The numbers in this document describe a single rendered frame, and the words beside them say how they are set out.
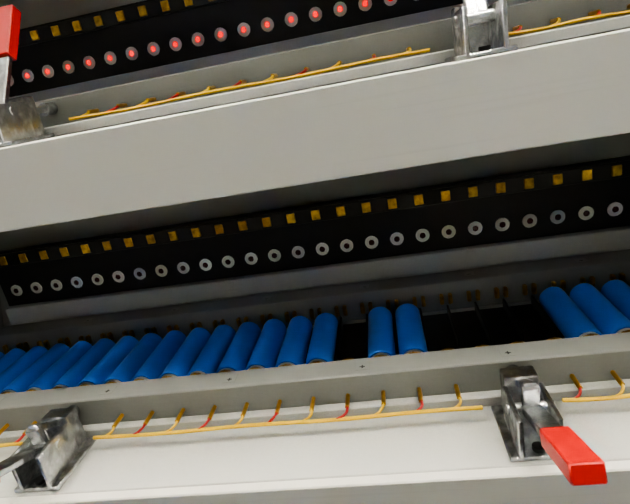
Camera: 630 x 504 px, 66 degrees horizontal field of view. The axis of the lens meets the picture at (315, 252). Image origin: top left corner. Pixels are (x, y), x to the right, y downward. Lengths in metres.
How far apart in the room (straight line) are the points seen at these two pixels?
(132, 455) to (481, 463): 0.19
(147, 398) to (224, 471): 0.07
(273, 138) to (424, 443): 0.17
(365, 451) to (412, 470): 0.03
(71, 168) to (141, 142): 0.04
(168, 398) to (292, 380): 0.08
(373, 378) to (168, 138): 0.17
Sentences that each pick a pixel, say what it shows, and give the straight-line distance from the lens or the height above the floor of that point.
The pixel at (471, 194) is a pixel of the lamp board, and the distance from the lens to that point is 0.40.
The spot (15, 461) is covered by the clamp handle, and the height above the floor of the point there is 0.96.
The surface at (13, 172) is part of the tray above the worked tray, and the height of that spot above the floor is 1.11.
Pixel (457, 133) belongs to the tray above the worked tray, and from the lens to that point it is 0.25.
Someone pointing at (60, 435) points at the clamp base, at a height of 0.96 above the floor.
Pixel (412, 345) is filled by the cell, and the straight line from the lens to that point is 0.32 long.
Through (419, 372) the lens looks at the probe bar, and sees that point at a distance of 0.29.
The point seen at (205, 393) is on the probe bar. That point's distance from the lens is 0.31.
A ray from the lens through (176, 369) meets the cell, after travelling 0.36.
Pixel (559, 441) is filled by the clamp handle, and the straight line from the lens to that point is 0.22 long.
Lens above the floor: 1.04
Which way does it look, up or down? level
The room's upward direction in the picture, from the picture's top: 8 degrees counter-clockwise
